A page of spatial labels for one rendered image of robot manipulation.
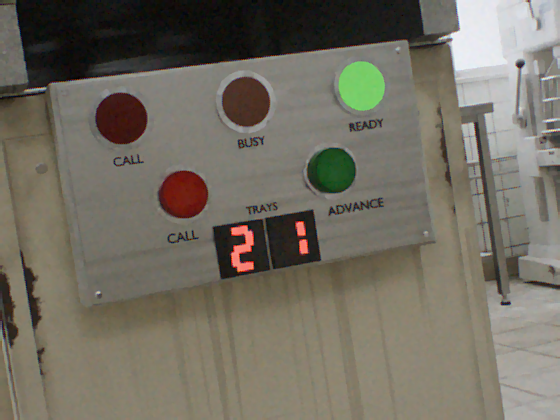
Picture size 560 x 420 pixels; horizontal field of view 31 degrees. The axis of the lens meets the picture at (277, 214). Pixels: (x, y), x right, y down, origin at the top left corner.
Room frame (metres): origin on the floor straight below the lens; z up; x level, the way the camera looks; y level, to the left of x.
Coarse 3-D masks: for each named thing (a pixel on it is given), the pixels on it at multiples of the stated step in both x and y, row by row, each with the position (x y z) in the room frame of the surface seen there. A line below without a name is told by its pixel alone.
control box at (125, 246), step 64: (256, 64) 0.64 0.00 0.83; (320, 64) 0.65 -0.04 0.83; (384, 64) 0.67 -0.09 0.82; (64, 128) 0.60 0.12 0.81; (192, 128) 0.63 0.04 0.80; (256, 128) 0.64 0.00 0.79; (320, 128) 0.65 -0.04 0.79; (384, 128) 0.66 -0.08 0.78; (64, 192) 0.61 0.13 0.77; (128, 192) 0.61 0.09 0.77; (256, 192) 0.64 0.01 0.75; (320, 192) 0.65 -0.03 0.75; (384, 192) 0.66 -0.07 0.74; (128, 256) 0.61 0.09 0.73; (192, 256) 0.62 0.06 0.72; (256, 256) 0.63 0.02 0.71; (320, 256) 0.65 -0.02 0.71
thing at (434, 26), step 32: (352, 0) 0.78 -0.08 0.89; (384, 0) 0.73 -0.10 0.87; (416, 0) 0.68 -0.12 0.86; (448, 0) 0.68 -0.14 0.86; (288, 32) 0.94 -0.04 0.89; (320, 32) 0.86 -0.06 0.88; (352, 32) 0.79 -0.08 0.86; (384, 32) 0.73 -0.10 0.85; (416, 32) 0.68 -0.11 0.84; (448, 32) 0.68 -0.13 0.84
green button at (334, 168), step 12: (324, 156) 0.64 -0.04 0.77; (336, 156) 0.64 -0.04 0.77; (348, 156) 0.65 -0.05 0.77; (312, 168) 0.64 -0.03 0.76; (324, 168) 0.64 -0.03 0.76; (336, 168) 0.64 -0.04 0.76; (348, 168) 0.64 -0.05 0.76; (312, 180) 0.64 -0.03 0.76; (324, 180) 0.64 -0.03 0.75; (336, 180) 0.64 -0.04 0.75; (348, 180) 0.64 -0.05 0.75; (336, 192) 0.64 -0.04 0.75
